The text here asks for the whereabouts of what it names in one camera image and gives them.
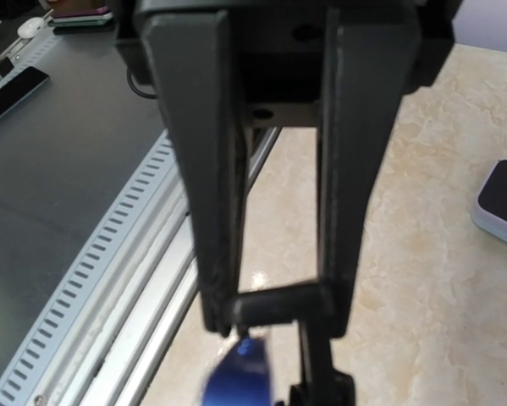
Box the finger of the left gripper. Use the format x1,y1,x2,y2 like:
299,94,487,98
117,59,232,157
145,10,247,337
318,8,418,337

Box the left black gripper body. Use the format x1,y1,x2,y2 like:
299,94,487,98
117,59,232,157
115,1,455,127

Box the blue phone black screen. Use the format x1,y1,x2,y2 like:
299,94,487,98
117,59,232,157
200,336,274,406

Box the black pole phone stand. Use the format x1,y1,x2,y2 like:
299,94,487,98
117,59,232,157
227,283,356,405

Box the phone in white case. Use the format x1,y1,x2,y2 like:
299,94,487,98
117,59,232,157
471,159,507,244

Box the stacked phones on floor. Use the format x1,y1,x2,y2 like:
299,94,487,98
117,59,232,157
47,6,115,35

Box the white earbuds case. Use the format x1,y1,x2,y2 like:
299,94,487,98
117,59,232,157
17,17,45,40

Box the front aluminium rail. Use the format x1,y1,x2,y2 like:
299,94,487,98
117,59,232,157
0,126,282,406

